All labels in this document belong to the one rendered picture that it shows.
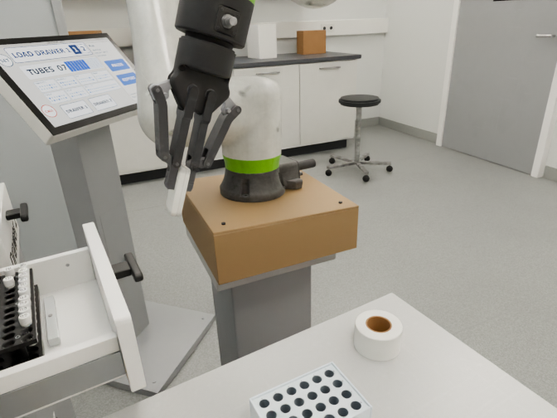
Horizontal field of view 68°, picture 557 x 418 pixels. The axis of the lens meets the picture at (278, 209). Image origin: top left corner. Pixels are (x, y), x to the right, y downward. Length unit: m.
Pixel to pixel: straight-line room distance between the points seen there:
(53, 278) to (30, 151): 1.57
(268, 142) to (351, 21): 4.14
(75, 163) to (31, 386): 1.05
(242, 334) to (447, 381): 0.51
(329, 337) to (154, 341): 1.25
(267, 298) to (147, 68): 0.55
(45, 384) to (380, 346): 0.43
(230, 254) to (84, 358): 0.35
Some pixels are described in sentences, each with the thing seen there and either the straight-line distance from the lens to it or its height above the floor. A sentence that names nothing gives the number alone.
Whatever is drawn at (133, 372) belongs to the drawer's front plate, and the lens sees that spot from 0.55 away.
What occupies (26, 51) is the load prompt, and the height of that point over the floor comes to 1.16.
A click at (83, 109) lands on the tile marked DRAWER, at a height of 1.00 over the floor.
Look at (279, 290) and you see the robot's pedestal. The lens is 0.98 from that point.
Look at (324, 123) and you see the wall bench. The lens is 4.13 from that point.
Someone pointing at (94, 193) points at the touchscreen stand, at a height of 0.71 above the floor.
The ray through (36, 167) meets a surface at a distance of 2.30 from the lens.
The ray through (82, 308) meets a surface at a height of 0.84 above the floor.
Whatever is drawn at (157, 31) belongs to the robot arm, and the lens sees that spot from 0.85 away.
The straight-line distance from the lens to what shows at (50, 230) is 2.42.
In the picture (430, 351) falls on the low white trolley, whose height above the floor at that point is 0.76.
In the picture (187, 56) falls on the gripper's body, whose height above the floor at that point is 1.18.
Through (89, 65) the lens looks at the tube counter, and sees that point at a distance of 1.55.
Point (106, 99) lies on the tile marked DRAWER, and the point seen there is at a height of 1.01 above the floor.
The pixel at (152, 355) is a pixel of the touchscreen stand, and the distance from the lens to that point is 1.81.
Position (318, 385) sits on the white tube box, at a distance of 0.58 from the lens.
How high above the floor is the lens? 1.22
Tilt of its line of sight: 24 degrees down
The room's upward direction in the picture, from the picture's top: 2 degrees counter-clockwise
